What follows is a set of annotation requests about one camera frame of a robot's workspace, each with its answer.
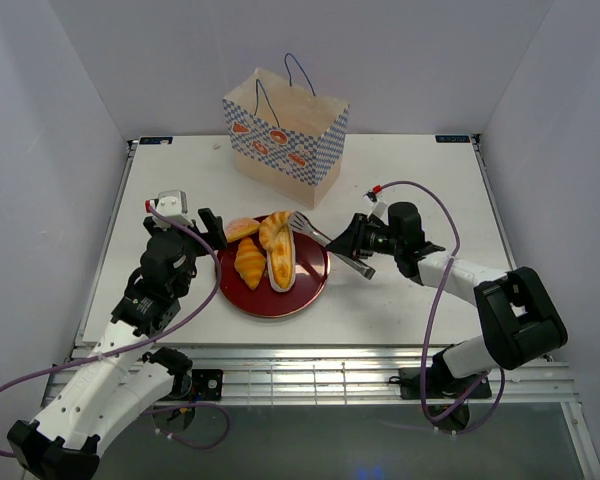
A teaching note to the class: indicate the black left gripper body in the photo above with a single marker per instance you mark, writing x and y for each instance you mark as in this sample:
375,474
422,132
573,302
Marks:
194,247

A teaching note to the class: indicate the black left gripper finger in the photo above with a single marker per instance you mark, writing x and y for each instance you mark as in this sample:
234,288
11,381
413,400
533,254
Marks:
216,237
208,218

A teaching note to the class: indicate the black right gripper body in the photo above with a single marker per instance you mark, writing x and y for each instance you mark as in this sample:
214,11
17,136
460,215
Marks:
380,240

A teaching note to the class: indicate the pink sugared bread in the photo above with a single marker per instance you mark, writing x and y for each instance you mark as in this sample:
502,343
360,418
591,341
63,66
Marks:
240,228

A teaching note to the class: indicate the metal serving tongs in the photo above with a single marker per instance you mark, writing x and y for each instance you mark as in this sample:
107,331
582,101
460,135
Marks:
300,223

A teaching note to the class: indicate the curved croissant bread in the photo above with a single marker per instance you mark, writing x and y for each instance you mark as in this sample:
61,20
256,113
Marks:
270,227

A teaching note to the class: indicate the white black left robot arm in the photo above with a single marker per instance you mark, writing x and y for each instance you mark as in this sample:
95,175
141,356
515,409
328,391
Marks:
123,375

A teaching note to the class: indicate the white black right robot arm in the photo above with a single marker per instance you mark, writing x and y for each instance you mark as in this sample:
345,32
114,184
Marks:
518,320

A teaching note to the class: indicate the striped croissant bread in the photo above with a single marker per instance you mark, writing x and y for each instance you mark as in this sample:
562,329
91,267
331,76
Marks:
249,263

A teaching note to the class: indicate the long glazed baguette bread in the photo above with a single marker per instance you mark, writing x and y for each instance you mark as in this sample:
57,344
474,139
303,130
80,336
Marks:
282,261

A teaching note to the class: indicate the checkered paper bag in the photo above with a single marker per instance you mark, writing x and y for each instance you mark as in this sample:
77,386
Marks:
286,136

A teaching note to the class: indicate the red round plate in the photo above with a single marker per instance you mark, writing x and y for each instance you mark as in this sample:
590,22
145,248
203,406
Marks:
311,273

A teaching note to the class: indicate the left blue table label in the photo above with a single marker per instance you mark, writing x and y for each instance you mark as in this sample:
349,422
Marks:
156,140

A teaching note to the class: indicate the blue table label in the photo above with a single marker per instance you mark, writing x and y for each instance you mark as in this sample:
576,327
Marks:
452,139
156,140

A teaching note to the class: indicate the right blue table label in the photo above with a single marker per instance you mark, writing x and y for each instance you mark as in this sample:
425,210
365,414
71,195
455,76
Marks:
452,139

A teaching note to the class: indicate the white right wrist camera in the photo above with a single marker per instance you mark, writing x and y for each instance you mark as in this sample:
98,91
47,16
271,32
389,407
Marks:
377,206

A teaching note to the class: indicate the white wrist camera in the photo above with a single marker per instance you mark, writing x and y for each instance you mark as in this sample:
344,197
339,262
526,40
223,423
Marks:
172,202
377,206

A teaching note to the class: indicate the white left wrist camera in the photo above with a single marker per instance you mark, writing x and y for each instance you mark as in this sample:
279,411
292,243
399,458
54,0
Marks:
172,202

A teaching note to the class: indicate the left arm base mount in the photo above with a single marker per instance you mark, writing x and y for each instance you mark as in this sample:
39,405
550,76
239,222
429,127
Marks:
198,385

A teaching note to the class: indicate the aluminium frame rail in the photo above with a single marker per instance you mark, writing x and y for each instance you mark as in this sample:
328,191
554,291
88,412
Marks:
351,376

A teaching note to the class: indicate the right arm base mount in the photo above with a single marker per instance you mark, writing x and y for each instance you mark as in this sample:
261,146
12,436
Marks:
408,380

